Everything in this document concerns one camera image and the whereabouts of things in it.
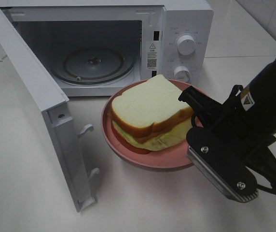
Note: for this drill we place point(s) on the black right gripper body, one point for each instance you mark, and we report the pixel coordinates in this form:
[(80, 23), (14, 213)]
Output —
[(250, 126)]

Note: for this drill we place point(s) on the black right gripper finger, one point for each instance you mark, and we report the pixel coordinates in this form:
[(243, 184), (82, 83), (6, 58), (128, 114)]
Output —
[(209, 112), (221, 166)]

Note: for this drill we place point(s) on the white bread sandwich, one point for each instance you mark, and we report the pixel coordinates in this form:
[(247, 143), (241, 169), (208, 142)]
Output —
[(150, 116)]

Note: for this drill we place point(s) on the white microwave door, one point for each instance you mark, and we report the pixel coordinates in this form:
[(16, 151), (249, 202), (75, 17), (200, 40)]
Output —
[(46, 107)]

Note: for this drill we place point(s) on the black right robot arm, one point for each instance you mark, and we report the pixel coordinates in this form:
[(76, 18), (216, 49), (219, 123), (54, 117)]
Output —
[(229, 142)]

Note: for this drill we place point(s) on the lower white microwave knob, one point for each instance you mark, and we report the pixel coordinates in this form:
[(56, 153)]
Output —
[(182, 73)]

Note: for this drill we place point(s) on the white microwave knob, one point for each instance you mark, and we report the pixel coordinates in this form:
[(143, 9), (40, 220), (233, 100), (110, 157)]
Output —
[(186, 44), (182, 73)]

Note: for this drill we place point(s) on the upper white microwave knob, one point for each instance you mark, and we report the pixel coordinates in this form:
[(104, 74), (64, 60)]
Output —
[(186, 44)]

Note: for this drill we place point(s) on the white microwave oven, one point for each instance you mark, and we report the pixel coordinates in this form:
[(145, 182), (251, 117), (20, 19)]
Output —
[(148, 28)]

